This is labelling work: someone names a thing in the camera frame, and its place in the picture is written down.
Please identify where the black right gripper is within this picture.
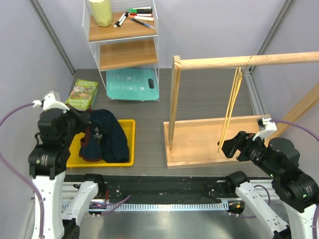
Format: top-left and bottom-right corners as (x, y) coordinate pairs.
(217, 129), (279, 176)

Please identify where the navy maroon tank top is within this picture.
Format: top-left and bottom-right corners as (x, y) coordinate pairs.
(79, 109), (130, 163)

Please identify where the yellow clothes hanger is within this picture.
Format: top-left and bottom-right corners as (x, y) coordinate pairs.
(217, 55), (252, 153)

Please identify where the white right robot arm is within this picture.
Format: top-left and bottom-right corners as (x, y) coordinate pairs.
(222, 131), (319, 239)

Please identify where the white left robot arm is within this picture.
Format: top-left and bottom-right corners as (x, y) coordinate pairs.
(28, 109), (106, 239)

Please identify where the green paperback book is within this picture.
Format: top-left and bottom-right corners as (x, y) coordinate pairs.
(65, 79), (99, 111)

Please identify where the wooden clothes rack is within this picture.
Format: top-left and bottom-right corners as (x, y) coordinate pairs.
(163, 51), (319, 170)

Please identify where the yellow plastic tray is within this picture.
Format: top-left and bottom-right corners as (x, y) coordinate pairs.
(66, 119), (137, 168)

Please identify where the teal cutting board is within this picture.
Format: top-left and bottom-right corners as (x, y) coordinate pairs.
(106, 68), (160, 101)

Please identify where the black white marker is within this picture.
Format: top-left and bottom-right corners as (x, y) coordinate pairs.
(113, 16), (122, 28)
(118, 12), (129, 27)

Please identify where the pale yellow cup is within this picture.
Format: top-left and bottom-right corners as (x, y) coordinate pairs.
(89, 0), (113, 27)

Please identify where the blue pen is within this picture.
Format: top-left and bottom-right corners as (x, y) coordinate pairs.
(129, 17), (156, 30)

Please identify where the red capped marker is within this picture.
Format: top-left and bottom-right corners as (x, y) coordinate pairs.
(129, 13), (153, 17)

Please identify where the green capped marker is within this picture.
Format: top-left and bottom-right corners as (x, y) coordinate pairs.
(127, 8), (153, 14)

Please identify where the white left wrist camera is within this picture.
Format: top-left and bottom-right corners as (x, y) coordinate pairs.
(32, 91), (70, 113)

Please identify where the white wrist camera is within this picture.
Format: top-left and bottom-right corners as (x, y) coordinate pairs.
(32, 91), (70, 113)
(253, 117), (277, 141)

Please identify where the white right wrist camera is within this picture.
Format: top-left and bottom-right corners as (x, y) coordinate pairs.
(253, 117), (277, 141)

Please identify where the white slotted cable duct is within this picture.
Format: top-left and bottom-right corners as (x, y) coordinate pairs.
(62, 202), (229, 212)

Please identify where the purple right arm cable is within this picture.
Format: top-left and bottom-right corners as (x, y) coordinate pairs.
(230, 119), (319, 239)

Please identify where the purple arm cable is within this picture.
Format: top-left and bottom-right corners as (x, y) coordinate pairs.
(230, 119), (319, 239)
(0, 102), (132, 239)

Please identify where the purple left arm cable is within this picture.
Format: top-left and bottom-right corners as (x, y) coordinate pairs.
(0, 102), (132, 239)

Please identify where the white wire shelf unit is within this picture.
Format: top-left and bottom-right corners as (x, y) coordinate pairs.
(82, 0), (160, 101)

